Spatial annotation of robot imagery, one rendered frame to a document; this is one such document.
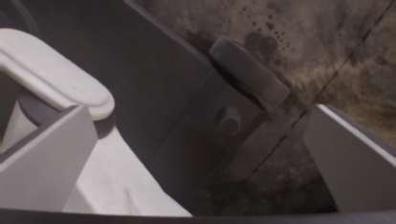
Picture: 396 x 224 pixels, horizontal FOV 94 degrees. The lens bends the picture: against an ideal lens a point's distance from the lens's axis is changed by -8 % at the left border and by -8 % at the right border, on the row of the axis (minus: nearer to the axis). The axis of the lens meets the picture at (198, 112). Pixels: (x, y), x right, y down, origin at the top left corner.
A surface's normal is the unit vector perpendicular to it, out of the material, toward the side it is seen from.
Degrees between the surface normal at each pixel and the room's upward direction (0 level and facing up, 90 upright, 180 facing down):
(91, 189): 90
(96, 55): 0
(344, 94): 0
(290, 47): 0
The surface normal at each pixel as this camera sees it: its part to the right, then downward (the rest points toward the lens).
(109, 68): -0.05, 0.35
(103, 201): 0.60, -0.74
